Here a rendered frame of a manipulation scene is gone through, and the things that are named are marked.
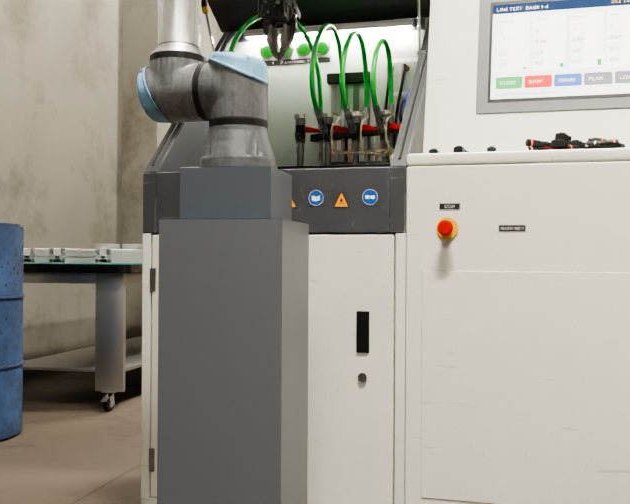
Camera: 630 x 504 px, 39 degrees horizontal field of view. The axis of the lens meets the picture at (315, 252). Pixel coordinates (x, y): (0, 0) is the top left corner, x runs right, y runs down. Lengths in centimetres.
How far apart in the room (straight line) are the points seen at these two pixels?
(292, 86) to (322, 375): 102
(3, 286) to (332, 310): 183
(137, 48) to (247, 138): 537
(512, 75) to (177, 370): 123
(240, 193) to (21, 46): 417
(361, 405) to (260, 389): 59
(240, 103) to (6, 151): 386
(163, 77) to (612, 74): 117
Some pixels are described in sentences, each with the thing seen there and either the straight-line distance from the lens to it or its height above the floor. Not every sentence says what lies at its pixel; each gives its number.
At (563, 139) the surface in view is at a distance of 225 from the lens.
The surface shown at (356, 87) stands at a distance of 277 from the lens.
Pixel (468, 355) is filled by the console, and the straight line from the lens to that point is 215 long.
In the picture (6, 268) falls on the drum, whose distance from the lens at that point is 375.
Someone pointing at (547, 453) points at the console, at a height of 29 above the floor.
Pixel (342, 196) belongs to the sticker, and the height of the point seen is 88.
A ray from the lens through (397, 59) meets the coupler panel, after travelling 278.
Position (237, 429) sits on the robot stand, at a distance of 170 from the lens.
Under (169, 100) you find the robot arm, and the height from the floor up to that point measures 104.
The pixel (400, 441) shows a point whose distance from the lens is 221.
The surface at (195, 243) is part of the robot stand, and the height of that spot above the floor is 75.
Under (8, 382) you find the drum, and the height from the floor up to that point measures 23.
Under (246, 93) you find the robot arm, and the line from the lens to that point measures 177.
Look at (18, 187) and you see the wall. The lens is 564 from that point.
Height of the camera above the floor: 73
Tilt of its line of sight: level
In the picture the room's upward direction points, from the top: straight up
